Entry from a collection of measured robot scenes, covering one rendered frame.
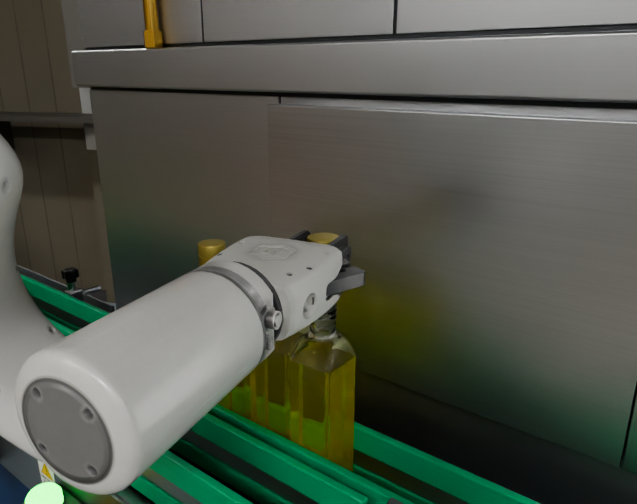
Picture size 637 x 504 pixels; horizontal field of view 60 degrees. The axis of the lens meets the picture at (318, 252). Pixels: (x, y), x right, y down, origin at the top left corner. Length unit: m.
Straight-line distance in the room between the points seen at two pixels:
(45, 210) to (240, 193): 3.40
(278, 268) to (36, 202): 3.84
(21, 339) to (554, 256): 0.47
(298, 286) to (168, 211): 0.61
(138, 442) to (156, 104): 0.74
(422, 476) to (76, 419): 0.44
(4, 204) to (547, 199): 0.46
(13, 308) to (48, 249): 3.88
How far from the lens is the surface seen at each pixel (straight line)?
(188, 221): 0.96
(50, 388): 0.31
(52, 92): 3.99
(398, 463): 0.67
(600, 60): 0.57
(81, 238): 4.09
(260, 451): 0.66
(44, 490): 0.84
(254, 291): 0.38
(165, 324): 0.32
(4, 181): 0.33
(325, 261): 0.45
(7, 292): 0.40
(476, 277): 0.63
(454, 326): 0.66
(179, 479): 0.66
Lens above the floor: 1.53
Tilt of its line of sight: 18 degrees down
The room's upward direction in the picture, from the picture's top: straight up
